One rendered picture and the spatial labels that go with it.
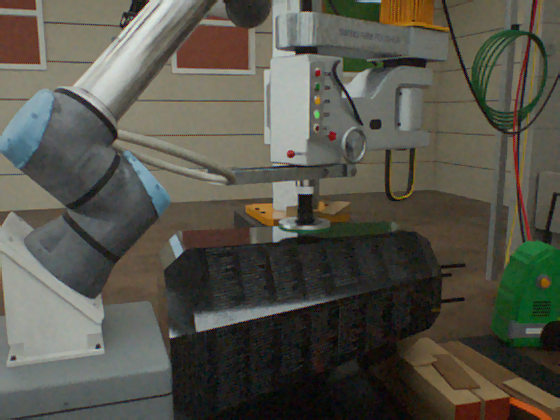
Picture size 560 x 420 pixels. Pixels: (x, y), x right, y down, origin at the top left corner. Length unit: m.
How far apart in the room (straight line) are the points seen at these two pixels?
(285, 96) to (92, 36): 6.23
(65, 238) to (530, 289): 2.75
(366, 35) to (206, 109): 6.14
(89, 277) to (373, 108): 1.58
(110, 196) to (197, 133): 7.23
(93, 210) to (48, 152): 0.14
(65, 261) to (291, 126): 1.25
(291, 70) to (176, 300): 0.97
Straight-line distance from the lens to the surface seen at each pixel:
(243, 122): 8.50
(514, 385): 2.77
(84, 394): 1.13
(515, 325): 3.46
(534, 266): 3.41
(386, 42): 2.48
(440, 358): 2.63
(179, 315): 2.03
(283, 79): 2.21
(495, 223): 4.67
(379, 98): 2.46
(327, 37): 2.20
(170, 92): 8.29
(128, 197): 1.15
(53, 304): 1.16
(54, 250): 1.16
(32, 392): 1.13
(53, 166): 1.11
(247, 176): 1.99
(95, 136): 1.13
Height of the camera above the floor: 1.33
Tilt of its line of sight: 10 degrees down
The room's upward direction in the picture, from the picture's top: straight up
